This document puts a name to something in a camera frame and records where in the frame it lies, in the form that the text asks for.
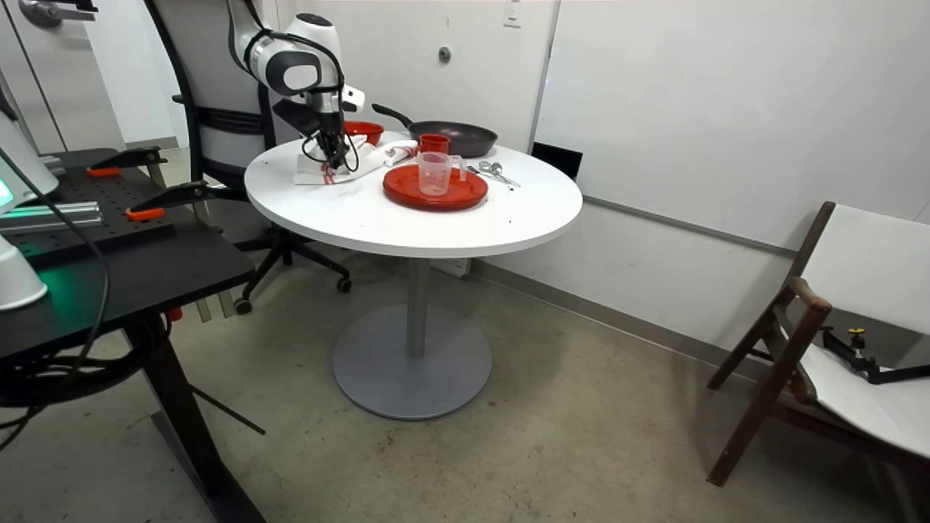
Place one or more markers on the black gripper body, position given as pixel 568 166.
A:
pixel 328 138

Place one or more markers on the white towel with red stripes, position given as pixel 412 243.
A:
pixel 360 161

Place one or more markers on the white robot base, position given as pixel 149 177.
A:
pixel 19 283

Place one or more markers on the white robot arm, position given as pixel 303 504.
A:
pixel 303 65

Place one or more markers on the red bowl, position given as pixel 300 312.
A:
pixel 370 131

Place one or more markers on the red plate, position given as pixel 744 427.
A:
pixel 404 186

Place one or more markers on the clear plastic cup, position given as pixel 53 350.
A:
pixel 434 172

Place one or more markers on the black office chair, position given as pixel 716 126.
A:
pixel 229 116

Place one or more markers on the red mug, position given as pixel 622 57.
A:
pixel 434 144

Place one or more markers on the black frying pan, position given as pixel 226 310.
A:
pixel 465 140

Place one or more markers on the metal cutlery on table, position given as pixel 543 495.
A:
pixel 492 170

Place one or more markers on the black desk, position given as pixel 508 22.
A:
pixel 106 321

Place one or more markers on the wooden folding chair white canvas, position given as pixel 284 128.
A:
pixel 853 264

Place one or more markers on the black device on chair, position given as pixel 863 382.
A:
pixel 877 352

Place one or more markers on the black clamp with orange handle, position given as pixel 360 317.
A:
pixel 154 208

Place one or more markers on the round white pedestal table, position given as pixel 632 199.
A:
pixel 412 360

